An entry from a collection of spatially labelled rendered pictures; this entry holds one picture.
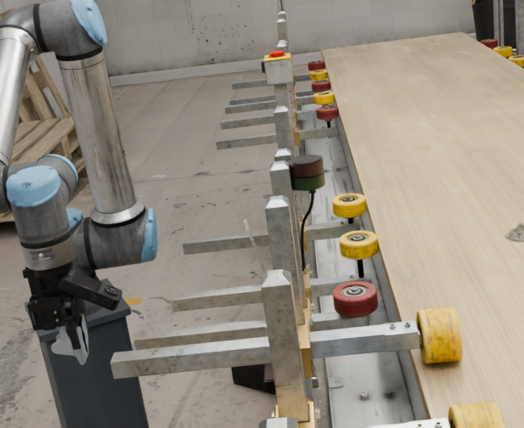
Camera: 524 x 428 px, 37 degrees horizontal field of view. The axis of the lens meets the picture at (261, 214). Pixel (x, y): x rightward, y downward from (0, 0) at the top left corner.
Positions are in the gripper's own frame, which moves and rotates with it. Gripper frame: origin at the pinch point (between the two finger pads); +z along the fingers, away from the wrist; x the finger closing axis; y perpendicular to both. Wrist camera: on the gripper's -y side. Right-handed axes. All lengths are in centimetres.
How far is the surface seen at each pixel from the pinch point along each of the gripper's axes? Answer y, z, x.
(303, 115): -50, 0, -172
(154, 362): -19.1, -12.8, 27.0
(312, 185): -46, -29, 0
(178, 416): 6, 83, -101
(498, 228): -84, -8, -21
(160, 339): -15.2, -3.1, 2.0
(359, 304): -52, -7, 5
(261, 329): -33.9, -3.1, 2.4
